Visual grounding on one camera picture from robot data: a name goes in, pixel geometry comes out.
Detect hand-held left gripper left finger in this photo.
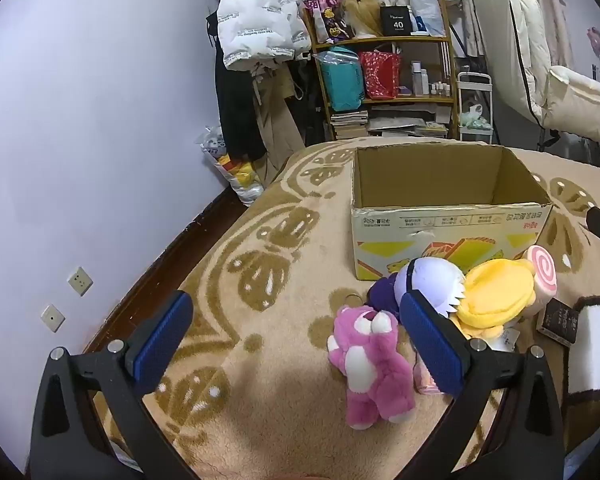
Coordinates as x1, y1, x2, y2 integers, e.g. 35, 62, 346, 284
28, 290, 196, 480

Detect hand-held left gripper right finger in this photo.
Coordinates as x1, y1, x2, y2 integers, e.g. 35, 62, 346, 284
399, 291, 566, 480

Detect pink packet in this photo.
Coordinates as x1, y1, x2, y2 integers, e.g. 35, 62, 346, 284
412, 350, 453, 395

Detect white-haired purple plush doll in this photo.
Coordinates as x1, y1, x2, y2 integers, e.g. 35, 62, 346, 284
369, 257, 468, 318

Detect yellow plush doll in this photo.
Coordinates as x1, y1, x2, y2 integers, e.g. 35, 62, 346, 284
450, 259, 538, 343

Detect printed cardboard box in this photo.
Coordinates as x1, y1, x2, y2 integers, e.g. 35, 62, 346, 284
350, 144, 554, 281

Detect pink bear plush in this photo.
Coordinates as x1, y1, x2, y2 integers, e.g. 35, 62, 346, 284
327, 305, 413, 430

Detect pink swirl plush candy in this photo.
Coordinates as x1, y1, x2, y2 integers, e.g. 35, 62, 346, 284
522, 245, 560, 318

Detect small black box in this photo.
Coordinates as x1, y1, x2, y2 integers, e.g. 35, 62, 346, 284
536, 297, 581, 347

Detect white trolley cart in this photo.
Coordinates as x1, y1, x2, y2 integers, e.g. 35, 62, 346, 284
456, 71, 496, 143

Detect pale green packets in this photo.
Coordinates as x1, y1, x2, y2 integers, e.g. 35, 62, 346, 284
460, 105, 492, 128

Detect clear bag of toys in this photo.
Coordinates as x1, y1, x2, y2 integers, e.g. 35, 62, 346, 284
196, 127, 266, 206

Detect white cushioned chair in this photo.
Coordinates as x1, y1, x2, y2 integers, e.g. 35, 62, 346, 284
467, 0, 556, 126

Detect pile of books and papers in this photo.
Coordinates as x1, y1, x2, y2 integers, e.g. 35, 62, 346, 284
367, 105, 451, 138

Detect stack of books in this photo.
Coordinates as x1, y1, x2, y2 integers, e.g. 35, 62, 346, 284
330, 110, 370, 140

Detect black hanging garment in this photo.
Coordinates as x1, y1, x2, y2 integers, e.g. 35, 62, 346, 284
206, 10, 268, 161

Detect beige hanging garment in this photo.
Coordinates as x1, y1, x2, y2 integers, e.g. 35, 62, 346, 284
252, 65, 306, 186

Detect red patterned bag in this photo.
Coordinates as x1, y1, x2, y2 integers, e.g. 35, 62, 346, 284
358, 50, 402, 100

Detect teal bag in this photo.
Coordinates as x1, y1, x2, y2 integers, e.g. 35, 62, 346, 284
317, 57, 365, 113

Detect white plastic bag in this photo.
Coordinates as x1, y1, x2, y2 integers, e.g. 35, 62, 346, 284
409, 0, 451, 36

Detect wooden shelf unit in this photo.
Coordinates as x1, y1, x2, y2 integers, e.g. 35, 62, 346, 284
300, 0, 456, 141

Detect black box with white print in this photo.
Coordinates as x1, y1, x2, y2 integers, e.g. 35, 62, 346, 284
380, 5, 412, 37

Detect clear zip bag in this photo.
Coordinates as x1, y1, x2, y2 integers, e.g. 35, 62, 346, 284
316, 46, 361, 68

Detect blonde wig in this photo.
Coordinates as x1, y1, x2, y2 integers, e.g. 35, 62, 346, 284
341, 0, 385, 38

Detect white puffer jacket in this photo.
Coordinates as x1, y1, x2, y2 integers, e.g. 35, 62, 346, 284
216, 0, 312, 72

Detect colourful printed bag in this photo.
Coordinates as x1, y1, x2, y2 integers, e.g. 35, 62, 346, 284
304, 0, 343, 45

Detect white wall socket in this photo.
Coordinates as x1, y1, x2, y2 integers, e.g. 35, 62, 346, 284
67, 266, 94, 297
40, 304, 66, 333

